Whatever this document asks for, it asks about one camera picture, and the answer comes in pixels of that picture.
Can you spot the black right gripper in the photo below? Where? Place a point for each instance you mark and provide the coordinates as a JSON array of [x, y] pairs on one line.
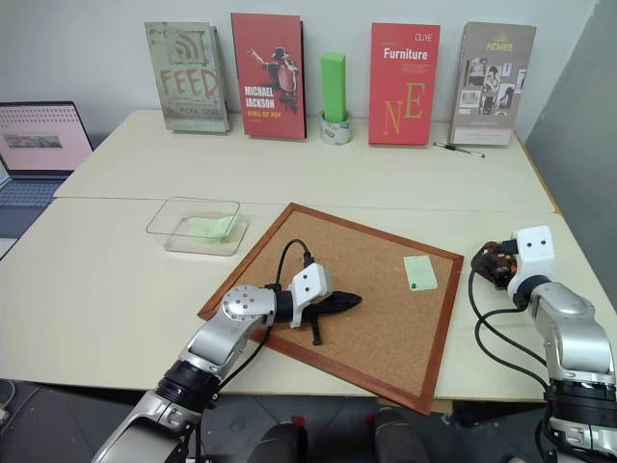
[[507, 270]]

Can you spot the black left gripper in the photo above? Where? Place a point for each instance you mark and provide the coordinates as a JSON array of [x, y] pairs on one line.
[[324, 307]]

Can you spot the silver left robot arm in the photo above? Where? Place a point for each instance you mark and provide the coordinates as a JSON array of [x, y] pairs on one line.
[[217, 337]]

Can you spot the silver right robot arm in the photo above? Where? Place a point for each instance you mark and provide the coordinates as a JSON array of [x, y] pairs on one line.
[[573, 328]]

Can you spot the green sticky note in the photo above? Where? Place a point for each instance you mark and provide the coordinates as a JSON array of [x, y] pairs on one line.
[[420, 271]]

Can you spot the clear plastic box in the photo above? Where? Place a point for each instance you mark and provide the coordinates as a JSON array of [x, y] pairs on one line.
[[193, 226]]

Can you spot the wood-framed cork board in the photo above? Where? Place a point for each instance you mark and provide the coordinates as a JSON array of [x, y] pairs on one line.
[[366, 318]]

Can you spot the black pen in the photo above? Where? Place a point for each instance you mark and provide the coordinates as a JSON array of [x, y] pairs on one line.
[[458, 148]]

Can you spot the dark rounded shape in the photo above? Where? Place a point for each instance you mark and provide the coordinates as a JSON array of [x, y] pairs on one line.
[[393, 434], [284, 443]]

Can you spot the green sticky notes pile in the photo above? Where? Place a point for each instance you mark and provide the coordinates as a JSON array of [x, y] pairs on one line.
[[207, 227]]

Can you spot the grey partition panel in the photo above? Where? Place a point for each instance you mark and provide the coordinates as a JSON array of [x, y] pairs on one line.
[[578, 120]]

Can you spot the clear tape roll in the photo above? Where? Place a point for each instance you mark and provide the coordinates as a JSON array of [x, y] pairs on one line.
[[336, 132]]

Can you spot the beige Homes book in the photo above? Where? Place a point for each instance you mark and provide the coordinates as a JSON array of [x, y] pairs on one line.
[[489, 82]]

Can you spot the red Furniture book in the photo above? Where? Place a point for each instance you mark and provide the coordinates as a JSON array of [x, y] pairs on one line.
[[404, 87]]

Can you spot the green rectangular block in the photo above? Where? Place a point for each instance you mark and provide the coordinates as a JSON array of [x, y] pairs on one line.
[[334, 87]]

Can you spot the red Michael Jackson book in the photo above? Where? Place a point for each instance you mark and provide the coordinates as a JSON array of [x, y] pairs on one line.
[[270, 77]]

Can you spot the grey FEED book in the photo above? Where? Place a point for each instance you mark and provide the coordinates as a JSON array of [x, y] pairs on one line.
[[185, 77]]

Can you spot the open laptop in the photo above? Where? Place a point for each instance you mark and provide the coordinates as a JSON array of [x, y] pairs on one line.
[[38, 144]]

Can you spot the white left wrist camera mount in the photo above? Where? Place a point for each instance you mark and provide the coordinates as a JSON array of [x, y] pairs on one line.
[[308, 284]]

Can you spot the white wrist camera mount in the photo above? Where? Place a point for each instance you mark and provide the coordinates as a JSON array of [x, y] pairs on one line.
[[308, 284], [532, 253]]

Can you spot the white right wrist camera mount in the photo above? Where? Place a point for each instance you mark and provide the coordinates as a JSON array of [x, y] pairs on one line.
[[532, 253]]

